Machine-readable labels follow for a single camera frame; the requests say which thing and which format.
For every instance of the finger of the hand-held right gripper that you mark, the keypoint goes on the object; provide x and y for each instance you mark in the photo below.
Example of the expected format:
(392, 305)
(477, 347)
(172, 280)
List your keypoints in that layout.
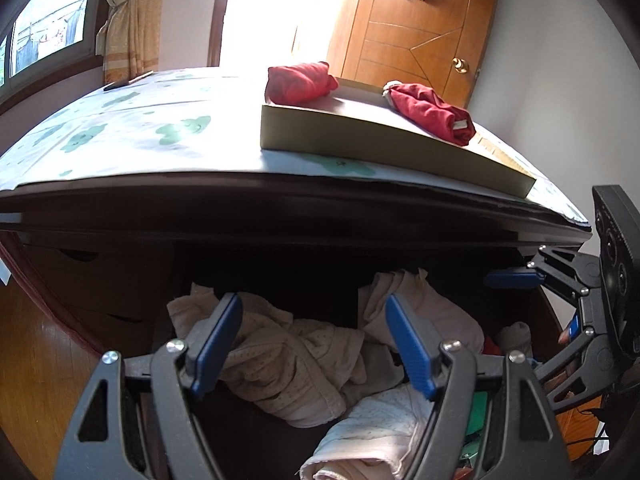
(562, 360)
(510, 279)

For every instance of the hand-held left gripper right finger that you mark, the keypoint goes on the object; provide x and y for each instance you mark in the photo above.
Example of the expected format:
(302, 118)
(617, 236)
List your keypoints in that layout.
(410, 350)

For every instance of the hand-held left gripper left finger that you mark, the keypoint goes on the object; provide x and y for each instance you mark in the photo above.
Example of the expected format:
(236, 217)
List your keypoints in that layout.
(220, 340)

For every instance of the grey underwear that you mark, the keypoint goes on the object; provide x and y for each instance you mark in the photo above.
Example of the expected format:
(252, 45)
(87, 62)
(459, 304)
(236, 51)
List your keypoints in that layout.
(375, 367)

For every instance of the beige knit sock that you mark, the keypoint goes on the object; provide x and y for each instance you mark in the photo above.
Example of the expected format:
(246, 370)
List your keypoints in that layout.
(515, 337)

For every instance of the beige mesh underwear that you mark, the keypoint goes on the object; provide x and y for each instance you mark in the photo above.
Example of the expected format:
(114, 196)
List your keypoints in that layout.
(285, 365)

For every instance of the bright green underwear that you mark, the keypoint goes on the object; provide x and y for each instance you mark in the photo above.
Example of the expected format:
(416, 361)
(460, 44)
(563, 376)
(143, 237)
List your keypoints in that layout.
(477, 410)

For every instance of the dark wooden desk drawer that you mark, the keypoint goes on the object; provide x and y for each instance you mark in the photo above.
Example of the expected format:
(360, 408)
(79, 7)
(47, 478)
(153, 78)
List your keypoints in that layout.
(260, 445)

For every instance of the dark red labelled underwear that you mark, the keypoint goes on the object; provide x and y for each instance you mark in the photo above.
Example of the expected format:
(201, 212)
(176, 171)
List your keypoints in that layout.
(430, 110)

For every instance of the shallow cardboard tray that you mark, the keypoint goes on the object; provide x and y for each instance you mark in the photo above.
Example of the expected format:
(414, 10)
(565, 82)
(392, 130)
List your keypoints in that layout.
(350, 130)

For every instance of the bright red underwear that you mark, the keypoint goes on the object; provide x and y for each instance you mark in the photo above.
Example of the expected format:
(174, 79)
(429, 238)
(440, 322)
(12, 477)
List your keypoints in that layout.
(300, 82)

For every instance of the small desk side drawer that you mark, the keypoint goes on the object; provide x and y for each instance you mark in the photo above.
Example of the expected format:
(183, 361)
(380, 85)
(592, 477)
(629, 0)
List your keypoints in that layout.
(100, 275)
(115, 335)

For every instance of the brass door knob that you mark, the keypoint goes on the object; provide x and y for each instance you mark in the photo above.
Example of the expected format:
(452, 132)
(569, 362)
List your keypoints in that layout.
(460, 64)

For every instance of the white cloud print tablecloth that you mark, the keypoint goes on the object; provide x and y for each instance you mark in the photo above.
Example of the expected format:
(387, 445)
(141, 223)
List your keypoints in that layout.
(125, 125)

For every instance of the brown wooden door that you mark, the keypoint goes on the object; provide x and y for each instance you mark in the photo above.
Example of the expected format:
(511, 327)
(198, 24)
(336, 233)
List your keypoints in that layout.
(400, 35)

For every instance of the yellow patterned curtain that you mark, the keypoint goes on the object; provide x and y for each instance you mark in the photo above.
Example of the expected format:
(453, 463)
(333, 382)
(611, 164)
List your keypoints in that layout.
(132, 25)

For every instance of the hanging laundry row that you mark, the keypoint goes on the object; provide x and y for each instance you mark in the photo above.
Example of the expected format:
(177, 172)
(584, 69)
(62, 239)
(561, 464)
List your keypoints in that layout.
(50, 37)

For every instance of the large sliding window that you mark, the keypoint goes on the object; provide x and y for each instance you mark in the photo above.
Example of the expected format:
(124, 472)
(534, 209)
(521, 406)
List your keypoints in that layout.
(50, 10)

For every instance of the dark wooden door frame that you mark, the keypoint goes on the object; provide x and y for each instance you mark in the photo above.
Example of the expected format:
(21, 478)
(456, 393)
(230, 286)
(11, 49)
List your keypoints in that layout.
(218, 20)

